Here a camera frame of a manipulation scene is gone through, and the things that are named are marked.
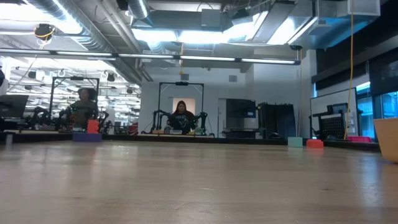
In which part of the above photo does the dark computer monitor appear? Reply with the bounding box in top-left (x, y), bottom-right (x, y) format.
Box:
top-left (0, 94), bottom-right (30, 119)

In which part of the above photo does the teal cube block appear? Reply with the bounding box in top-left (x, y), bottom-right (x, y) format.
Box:
top-left (287, 136), bottom-right (303, 148)

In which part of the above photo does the orange studded brick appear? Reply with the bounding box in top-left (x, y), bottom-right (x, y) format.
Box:
top-left (306, 139), bottom-right (325, 149)

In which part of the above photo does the person seated facing camera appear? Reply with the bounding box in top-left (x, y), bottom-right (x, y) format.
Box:
top-left (166, 100), bottom-right (197, 135)

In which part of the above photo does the black gantry frame in hall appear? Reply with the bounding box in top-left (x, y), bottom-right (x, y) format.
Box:
top-left (49, 76), bottom-right (101, 125)

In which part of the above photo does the orange block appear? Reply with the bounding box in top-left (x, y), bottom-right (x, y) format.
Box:
top-left (86, 119), bottom-right (100, 134)

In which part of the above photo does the black ceiling cable reel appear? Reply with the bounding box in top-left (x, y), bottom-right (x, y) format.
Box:
top-left (33, 23), bottom-right (57, 41)

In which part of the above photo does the long LED light bar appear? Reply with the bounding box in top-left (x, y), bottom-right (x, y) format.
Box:
top-left (0, 47), bottom-right (302, 66)

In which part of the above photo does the black gantry frame by wall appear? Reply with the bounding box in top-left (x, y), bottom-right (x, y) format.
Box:
top-left (157, 81), bottom-right (205, 135)

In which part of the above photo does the round silver ventilation duct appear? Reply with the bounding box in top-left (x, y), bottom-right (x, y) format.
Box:
top-left (24, 0), bottom-right (155, 85)

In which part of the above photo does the pink flat bin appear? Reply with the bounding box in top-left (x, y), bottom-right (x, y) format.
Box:
top-left (347, 135), bottom-right (373, 144)

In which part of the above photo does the rectangular silver ventilation duct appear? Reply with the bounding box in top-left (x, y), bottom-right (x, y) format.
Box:
top-left (130, 0), bottom-right (382, 50)

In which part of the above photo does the purple rectangular block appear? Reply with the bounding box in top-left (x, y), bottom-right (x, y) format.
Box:
top-left (72, 133), bottom-right (103, 143)

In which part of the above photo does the black pegboard cart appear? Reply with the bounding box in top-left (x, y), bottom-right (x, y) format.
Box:
top-left (308, 102), bottom-right (349, 140)

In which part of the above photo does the black cabinet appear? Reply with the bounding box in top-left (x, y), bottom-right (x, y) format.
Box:
top-left (257, 101), bottom-right (297, 140)

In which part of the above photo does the whiteboard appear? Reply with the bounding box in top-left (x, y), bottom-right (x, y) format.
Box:
top-left (309, 87), bottom-right (358, 139)

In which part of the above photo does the yellow plastic bin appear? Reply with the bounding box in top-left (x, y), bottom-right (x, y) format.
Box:
top-left (373, 118), bottom-right (398, 164)

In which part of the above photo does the person at side station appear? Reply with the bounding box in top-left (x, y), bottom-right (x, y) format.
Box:
top-left (68, 87), bottom-right (100, 131)

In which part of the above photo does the short yellow hanging cord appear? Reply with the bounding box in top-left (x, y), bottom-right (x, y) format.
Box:
top-left (178, 42), bottom-right (185, 76)

